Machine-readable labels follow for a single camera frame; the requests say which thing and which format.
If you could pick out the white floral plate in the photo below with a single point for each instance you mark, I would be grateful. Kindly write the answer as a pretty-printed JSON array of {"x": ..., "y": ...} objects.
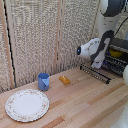
[{"x": 27, "y": 105}]

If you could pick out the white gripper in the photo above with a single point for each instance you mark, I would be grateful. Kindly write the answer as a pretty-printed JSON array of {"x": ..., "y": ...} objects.
[{"x": 97, "y": 62}]

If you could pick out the orange rectangular block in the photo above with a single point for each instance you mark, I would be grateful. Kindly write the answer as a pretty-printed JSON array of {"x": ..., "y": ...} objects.
[{"x": 64, "y": 80}]

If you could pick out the yellow dish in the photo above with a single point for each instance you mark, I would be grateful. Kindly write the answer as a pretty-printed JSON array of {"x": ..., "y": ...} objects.
[{"x": 116, "y": 53}]

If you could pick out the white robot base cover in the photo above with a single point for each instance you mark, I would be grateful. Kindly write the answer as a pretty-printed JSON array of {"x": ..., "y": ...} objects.
[{"x": 121, "y": 116}]

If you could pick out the woven room divider panel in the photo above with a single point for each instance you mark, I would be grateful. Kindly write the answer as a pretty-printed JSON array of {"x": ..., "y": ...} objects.
[
  {"x": 2, "y": 66},
  {"x": 76, "y": 20},
  {"x": 33, "y": 36}
]

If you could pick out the blue mug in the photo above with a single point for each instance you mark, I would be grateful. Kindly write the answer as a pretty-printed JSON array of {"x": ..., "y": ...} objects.
[{"x": 43, "y": 82}]

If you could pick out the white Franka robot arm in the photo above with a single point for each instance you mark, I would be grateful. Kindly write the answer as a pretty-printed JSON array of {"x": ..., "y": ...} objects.
[{"x": 106, "y": 23}]

